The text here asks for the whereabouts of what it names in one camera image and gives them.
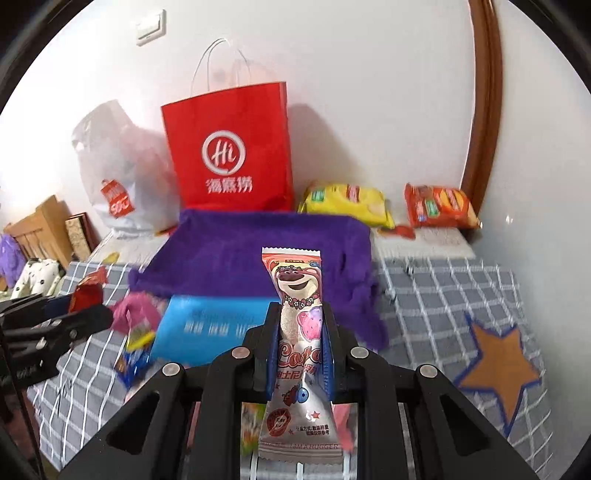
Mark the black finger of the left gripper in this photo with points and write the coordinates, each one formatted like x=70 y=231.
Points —
x=38 y=331

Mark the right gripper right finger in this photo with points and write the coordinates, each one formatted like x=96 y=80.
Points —
x=362 y=377

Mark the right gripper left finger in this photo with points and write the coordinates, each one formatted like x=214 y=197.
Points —
x=235 y=377

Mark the bear print snack packet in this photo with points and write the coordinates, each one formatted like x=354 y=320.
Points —
x=298 y=425

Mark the magenta snack packet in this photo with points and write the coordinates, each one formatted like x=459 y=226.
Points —
x=136 y=308

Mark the small red snack packet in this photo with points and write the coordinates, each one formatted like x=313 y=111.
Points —
x=89 y=291

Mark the white spotted plush toy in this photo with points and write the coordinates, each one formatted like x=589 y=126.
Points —
x=39 y=277

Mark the blue tissue pack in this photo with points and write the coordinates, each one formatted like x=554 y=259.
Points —
x=194 y=329

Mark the blue yellow candy packet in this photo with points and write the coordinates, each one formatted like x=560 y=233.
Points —
x=135 y=358

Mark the brown framed box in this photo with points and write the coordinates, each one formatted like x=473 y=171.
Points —
x=82 y=236

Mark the purple fluffy towel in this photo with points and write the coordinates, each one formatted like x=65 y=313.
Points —
x=219 y=254

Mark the yellow chips bag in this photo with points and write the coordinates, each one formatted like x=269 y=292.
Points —
x=368 y=205

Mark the white Miniso plastic bag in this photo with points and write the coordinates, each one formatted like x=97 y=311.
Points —
x=126 y=172

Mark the orange chips bag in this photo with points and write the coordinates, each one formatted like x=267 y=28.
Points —
x=437 y=206

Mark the red paper shopping bag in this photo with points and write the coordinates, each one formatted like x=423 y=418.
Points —
x=230 y=148

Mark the brown wooden door frame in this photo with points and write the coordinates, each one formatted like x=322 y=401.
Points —
x=488 y=101

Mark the white wall switch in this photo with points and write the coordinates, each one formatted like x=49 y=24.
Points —
x=152 y=28

